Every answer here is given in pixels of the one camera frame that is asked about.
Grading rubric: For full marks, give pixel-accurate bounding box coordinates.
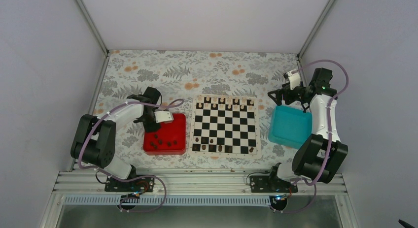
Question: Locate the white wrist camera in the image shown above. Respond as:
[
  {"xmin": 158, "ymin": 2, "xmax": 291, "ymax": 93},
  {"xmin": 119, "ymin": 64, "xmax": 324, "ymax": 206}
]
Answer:
[
  {"xmin": 154, "ymin": 111, "xmax": 174, "ymax": 124},
  {"xmin": 283, "ymin": 69, "xmax": 302, "ymax": 90}
]

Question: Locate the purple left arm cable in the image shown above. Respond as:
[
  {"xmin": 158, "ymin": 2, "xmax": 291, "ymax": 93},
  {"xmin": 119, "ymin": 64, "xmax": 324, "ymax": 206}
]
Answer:
[{"xmin": 77, "ymin": 98, "xmax": 185, "ymax": 214}]

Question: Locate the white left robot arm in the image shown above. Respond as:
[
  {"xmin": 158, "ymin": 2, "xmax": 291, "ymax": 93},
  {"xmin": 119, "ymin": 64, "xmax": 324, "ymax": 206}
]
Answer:
[{"xmin": 70, "ymin": 87, "xmax": 162, "ymax": 191}]

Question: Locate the light wooden chess pieces row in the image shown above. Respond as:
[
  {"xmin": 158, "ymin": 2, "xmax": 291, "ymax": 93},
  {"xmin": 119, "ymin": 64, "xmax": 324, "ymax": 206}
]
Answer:
[{"xmin": 193, "ymin": 95, "xmax": 258, "ymax": 111}]

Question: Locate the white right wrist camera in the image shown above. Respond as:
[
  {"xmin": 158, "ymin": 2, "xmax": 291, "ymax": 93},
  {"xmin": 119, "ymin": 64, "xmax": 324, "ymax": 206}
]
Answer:
[{"xmin": 283, "ymin": 69, "xmax": 302, "ymax": 90}]

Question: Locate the floral patterned table mat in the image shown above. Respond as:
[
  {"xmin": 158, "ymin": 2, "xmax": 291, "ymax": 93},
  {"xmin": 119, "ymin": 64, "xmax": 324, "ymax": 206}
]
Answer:
[{"xmin": 94, "ymin": 50, "xmax": 298, "ymax": 170}]

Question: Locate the black and white chessboard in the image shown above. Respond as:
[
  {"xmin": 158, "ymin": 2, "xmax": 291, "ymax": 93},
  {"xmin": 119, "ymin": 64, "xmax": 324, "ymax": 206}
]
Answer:
[{"xmin": 188, "ymin": 103, "xmax": 262, "ymax": 159}]

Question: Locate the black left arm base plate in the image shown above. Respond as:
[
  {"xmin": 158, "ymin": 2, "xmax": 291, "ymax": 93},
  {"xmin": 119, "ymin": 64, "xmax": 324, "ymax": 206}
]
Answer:
[{"xmin": 104, "ymin": 178, "xmax": 155, "ymax": 193}]

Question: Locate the red plastic tray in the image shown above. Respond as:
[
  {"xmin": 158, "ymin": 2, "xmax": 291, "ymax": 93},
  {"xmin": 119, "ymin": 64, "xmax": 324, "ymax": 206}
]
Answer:
[{"xmin": 143, "ymin": 113, "xmax": 186, "ymax": 156}]

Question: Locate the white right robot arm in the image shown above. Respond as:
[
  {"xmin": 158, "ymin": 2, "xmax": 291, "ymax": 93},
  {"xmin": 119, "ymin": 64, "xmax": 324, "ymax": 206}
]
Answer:
[{"xmin": 267, "ymin": 68, "xmax": 348, "ymax": 192}]

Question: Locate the aluminium mounting rail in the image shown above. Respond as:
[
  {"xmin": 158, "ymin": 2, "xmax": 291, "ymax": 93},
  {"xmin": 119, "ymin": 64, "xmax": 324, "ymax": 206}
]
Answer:
[{"xmin": 53, "ymin": 169, "xmax": 347, "ymax": 207}]

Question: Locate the teal plastic tray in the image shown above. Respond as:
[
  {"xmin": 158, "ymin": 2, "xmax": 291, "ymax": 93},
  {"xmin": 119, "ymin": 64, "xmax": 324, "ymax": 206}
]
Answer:
[{"xmin": 268, "ymin": 105, "xmax": 313, "ymax": 149}]

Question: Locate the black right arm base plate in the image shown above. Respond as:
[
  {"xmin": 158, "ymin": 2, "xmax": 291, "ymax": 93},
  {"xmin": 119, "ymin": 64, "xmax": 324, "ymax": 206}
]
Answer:
[{"xmin": 248, "ymin": 175, "xmax": 298, "ymax": 193}]

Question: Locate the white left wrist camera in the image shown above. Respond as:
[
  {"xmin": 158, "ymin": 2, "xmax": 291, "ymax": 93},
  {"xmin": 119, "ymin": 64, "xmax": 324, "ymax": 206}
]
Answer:
[{"xmin": 154, "ymin": 111, "xmax": 174, "ymax": 124}]

